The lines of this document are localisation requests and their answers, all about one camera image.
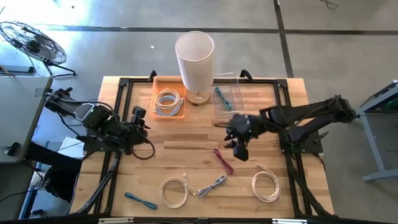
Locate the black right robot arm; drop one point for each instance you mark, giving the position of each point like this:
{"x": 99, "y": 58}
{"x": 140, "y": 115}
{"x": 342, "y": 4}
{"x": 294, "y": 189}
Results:
{"x": 311, "y": 112}

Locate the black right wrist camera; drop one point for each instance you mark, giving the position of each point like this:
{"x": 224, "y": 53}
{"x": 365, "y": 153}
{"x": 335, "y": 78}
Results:
{"x": 241, "y": 153}

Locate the clear plastic bin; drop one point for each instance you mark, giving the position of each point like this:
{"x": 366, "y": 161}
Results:
{"x": 237, "y": 93}

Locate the white paper sheet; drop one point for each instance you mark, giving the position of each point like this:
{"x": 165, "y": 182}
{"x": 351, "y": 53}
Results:
{"x": 73, "y": 148}

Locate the orange plastic tray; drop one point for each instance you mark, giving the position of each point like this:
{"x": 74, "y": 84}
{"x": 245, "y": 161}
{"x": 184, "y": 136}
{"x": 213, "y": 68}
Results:
{"x": 157, "y": 81}

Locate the grey metal stand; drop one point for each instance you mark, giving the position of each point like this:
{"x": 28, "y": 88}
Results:
{"x": 373, "y": 140}

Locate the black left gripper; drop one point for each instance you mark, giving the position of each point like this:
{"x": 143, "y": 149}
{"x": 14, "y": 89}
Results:
{"x": 133, "y": 137}

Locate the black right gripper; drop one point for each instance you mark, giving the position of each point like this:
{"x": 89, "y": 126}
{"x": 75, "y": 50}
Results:
{"x": 245, "y": 127}

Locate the grey side desk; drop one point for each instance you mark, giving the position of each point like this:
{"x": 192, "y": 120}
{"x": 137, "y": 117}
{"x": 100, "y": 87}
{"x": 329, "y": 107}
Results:
{"x": 18, "y": 109}

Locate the black front crossbeam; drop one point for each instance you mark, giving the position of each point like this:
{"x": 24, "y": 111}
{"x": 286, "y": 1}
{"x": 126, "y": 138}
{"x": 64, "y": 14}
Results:
{"x": 62, "y": 221}

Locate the black floor fan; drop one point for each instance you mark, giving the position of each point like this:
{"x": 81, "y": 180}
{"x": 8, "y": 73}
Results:
{"x": 34, "y": 43}

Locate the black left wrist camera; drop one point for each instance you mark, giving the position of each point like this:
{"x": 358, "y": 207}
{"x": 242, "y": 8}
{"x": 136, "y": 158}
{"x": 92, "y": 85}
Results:
{"x": 138, "y": 113}

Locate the white shade wooden base lamp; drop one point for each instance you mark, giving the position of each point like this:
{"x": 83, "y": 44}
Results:
{"x": 194, "y": 62}

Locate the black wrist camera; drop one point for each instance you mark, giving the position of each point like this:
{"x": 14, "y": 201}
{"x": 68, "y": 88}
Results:
{"x": 241, "y": 153}
{"x": 138, "y": 113}

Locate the black computer mouse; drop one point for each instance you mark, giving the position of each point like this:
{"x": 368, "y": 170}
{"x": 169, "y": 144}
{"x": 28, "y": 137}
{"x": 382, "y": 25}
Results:
{"x": 12, "y": 148}

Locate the black aluminium rig frame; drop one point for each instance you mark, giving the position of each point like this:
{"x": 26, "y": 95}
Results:
{"x": 264, "y": 81}

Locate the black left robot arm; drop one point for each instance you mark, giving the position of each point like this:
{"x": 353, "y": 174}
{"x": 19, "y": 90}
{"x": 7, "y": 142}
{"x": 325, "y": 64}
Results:
{"x": 96, "y": 116}

